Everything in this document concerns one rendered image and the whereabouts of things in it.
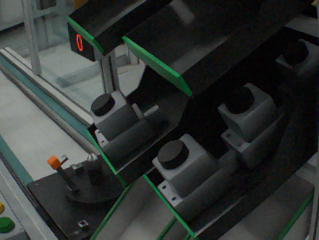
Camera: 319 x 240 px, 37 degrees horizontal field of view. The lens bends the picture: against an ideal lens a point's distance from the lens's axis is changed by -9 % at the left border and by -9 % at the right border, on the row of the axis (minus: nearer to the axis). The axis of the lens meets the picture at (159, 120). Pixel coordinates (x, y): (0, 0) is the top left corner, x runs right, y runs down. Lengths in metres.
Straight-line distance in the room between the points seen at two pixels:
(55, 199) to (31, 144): 0.37
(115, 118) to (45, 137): 0.77
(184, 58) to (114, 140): 0.20
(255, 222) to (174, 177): 0.18
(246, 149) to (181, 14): 0.15
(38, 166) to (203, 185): 0.77
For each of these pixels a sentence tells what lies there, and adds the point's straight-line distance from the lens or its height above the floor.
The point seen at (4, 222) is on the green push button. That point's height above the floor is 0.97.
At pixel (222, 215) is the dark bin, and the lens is 0.48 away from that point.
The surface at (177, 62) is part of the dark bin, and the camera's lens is 0.46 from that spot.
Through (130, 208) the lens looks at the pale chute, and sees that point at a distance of 0.77.
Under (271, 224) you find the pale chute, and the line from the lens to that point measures 0.62.
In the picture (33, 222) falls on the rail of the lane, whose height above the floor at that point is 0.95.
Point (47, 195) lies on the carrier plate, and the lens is 1.02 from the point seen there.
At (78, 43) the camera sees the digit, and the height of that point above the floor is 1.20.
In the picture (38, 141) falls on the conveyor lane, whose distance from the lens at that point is 1.35.
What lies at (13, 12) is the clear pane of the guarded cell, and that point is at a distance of 2.22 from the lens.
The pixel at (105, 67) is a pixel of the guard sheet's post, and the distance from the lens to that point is 1.12.
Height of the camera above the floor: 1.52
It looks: 27 degrees down
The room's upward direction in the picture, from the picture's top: 7 degrees counter-clockwise
